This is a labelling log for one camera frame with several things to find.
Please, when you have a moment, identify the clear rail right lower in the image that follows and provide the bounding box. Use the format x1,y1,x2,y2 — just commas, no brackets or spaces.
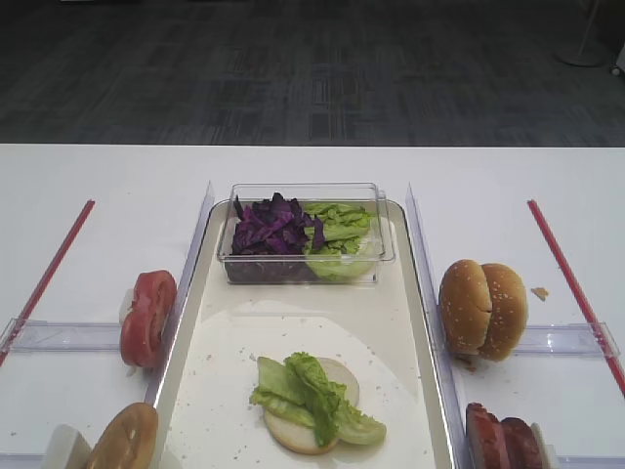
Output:
557,455,625,469

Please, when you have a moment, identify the clear long divider left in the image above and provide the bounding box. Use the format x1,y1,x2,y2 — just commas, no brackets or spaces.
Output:
144,181,215,407

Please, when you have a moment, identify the red meat patty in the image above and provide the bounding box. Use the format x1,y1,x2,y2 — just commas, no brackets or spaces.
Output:
466,403,511,469
501,417,543,469

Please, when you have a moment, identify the clear plastic salad container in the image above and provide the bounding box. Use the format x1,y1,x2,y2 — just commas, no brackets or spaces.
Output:
217,183,395,284

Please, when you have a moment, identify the sesame bun inner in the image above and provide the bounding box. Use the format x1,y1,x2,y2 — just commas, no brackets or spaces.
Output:
479,263,528,362

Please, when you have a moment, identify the clear long divider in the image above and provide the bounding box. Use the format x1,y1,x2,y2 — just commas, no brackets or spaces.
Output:
144,181,215,407
405,185,474,468

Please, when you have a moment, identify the white pusher block meat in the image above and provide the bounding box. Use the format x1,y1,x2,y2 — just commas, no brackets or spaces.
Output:
530,422,561,469

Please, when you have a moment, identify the red strip left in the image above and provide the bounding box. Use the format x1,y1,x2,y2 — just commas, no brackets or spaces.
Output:
0,199,96,364

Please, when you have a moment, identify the clear rail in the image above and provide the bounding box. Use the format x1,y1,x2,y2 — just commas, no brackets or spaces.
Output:
513,322,620,358
557,455,625,469
1,319,121,353

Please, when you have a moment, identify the red meat patty right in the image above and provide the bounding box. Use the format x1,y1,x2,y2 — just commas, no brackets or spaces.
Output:
501,417,543,469

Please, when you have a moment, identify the green lettuce leaf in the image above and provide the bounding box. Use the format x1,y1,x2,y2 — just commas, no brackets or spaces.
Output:
249,352,387,455

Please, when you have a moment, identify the clear rail right upper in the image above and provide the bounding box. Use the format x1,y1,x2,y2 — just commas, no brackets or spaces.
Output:
513,322,620,358

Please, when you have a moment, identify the orange crumb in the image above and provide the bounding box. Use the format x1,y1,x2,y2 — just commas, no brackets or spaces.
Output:
530,287,549,302

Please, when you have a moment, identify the bottom bun slice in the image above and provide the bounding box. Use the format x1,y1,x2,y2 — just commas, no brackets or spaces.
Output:
263,357,361,456

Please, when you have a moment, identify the clear rail left upper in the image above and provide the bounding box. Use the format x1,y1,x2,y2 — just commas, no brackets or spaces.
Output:
1,319,121,353

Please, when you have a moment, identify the tomato slice stack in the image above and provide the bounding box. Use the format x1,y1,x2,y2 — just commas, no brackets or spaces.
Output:
120,270,177,368

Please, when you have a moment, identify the brown bun slice left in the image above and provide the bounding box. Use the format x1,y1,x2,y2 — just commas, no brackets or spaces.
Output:
86,403,159,469

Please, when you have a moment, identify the sesame bun outer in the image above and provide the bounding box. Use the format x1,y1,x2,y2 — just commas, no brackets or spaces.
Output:
438,259,492,355

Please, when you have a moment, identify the red meat patty left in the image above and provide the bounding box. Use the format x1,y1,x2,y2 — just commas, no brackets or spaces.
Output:
466,403,511,469

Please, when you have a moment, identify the white pusher block lower left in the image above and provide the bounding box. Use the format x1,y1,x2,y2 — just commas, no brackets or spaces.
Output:
41,424,92,469

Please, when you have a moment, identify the white pusher block tomato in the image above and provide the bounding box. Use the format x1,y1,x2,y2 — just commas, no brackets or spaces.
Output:
119,288,135,325

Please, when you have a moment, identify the purple cabbage pile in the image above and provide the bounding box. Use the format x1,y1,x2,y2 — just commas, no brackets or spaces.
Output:
231,192,325,256

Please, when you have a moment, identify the red strip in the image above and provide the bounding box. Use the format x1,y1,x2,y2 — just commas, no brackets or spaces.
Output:
0,199,96,364
527,199,624,394

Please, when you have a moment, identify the red strip right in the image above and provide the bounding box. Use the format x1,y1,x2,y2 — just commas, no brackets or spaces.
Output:
527,199,624,394

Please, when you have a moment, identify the sesame bun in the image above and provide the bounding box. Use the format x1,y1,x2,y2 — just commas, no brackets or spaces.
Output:
479,263,528,362
438,259,492,355

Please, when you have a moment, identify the metal tray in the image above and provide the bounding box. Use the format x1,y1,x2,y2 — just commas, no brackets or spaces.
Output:
152,202,454,468

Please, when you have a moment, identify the green lettuce pile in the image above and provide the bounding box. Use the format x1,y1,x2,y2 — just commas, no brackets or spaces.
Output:
304,202,381,282

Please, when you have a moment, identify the clear long divider right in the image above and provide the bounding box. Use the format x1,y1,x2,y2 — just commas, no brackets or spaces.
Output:
405,185,474,468

